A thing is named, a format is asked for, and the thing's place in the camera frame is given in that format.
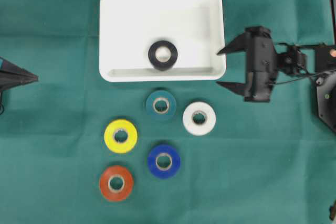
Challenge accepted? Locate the green tape roll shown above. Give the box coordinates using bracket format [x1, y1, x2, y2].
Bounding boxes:
[145, 90, 176, 121]

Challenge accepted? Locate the green table cloth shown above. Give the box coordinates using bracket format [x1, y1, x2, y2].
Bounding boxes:
[1, 0, 335, 223]

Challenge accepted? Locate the black tape roll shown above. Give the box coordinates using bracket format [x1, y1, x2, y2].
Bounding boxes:
[148, 40, 178, 71]

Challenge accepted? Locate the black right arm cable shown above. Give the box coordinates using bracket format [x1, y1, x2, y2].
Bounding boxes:
[267, 68, 336, 87]

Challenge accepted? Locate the yellow tape roll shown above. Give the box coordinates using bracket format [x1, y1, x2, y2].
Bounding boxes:
[104, 119, 138, 154]

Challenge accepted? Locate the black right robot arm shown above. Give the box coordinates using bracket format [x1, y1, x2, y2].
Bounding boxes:
[217, 26, 335, 131]

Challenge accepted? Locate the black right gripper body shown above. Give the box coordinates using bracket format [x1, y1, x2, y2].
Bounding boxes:
[244, 26, 278, 102]

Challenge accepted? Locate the white tape roll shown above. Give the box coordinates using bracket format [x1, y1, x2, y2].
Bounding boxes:
[183, 101, 216, 136]

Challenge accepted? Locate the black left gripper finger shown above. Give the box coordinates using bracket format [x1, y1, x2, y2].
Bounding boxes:
[1, 77, 38, 92]
[1, 57, 37, 77]

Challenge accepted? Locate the blue tape roll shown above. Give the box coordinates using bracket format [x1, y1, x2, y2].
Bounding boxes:
[147, 144, 181, 179]

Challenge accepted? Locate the red tape roll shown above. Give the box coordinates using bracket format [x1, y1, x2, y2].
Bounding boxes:
[98, 165, 134, 202]

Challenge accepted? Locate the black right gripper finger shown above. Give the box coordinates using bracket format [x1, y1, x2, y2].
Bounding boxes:
[217, 32, 247, 56]
[216, 81, 245, 96]

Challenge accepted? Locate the white rectangular plastic tray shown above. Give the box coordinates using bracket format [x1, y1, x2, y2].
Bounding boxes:
[99, 0, 226, 82]

